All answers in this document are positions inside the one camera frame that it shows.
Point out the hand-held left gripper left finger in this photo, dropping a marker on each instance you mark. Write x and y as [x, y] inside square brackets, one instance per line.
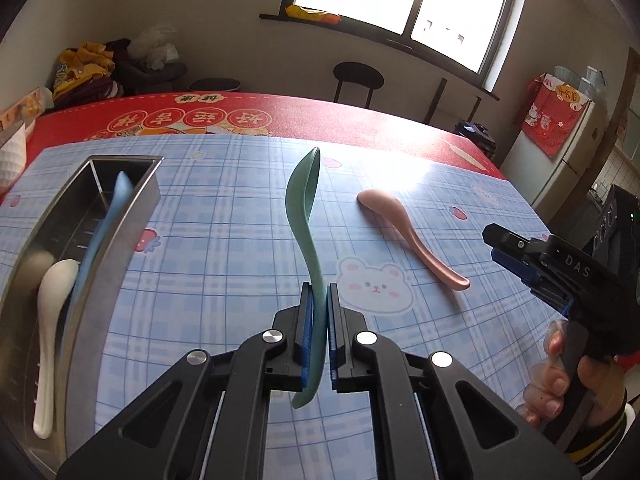
[305, 340]

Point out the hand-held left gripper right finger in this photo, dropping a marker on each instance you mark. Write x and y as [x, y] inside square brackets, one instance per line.
[334, 350]

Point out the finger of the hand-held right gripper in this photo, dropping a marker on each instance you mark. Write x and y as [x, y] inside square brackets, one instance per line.
[510, 245]
[522, 270]

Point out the pink plastic spoon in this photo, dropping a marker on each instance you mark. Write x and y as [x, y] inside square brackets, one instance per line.
[385, 202]

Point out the green plastic spoon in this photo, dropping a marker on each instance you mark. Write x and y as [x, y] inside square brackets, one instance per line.
[302, 195]

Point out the stainless steel utensil tray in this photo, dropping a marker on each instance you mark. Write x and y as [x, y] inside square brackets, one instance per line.
[125, 240]

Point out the blue plastic spoon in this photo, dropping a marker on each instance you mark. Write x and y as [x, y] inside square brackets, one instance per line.
[112, 210]

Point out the beige plastic spoon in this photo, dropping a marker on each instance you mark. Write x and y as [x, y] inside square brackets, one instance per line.
[52, 285]

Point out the person's right forearm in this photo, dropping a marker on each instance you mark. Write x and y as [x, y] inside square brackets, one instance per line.
[607, 430]

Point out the person's right hand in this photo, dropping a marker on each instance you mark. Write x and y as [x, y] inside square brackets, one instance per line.
[602, 380]

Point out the white fridge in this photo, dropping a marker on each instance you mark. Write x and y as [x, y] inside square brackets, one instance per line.
[565, 175]

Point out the blue plaid table mat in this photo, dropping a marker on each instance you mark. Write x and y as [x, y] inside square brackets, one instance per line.
[225, 260]

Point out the red printed cloth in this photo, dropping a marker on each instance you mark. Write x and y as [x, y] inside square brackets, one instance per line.
[550, 115]

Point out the clear plastic containers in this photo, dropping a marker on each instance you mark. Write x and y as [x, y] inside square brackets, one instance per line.
[582, 82]

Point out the red printed tablecloth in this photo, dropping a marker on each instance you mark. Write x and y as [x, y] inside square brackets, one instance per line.
[350, 120]

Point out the black round chair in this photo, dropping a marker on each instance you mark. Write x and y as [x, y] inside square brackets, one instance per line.
[358, 74]

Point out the dark window sill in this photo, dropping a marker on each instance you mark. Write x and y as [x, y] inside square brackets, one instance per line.
[390, 45]

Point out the black trash bin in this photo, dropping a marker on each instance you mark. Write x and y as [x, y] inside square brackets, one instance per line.
[215, 85]

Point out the dark low seat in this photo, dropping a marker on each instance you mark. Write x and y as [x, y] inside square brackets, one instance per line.
[155, 77]

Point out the yellow packet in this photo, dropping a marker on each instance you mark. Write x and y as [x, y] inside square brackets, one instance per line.
[305, 12]

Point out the white plastic bag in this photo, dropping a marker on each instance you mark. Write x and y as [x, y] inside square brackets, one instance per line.
[155, 42]

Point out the white textured bowl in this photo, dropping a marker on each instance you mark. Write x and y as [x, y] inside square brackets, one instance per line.
[12, 160]

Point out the yellow and maroon clothes pile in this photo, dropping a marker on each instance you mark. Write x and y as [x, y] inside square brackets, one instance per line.
[82, 72]

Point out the orange snack box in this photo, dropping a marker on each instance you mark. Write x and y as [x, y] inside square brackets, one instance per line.
[25, 105]

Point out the black metal frame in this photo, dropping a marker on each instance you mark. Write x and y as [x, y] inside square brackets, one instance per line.
[437, 100]

